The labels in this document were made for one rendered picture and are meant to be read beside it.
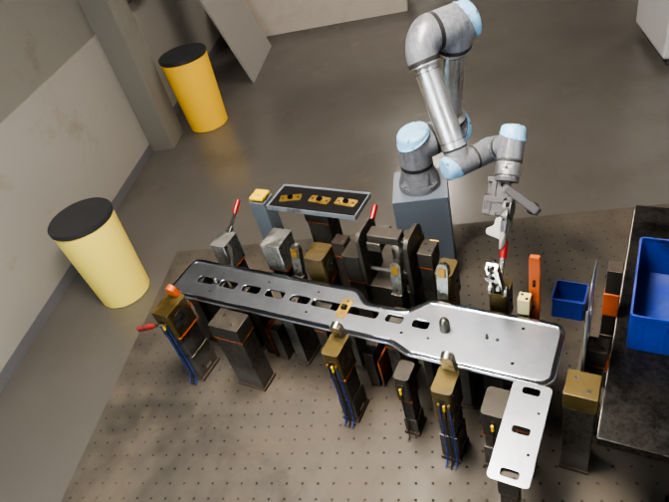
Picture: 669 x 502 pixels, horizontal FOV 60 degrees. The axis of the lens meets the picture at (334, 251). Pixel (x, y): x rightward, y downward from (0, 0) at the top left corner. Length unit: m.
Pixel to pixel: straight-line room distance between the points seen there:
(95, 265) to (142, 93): 2.06
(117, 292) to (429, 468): 2.55
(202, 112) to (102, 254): 2.22
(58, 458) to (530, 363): 2.48
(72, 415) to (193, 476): 1.58
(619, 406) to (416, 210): 0.96
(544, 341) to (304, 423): 0.83
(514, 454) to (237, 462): 0.92
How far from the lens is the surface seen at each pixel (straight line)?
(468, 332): 1.76
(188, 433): 2.17
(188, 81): 5.39
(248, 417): 2.11
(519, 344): 1.73
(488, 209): 1.77
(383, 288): 1.98
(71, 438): 3.45
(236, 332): 1.92
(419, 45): 1.78
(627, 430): 1.57
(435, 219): 2.15
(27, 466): 3.50
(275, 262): 2.10
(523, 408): 1.61
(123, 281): 3.85
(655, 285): 1.88
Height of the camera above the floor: 2.34
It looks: 39 degrees down
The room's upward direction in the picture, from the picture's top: 16 degrees counter-clockwise
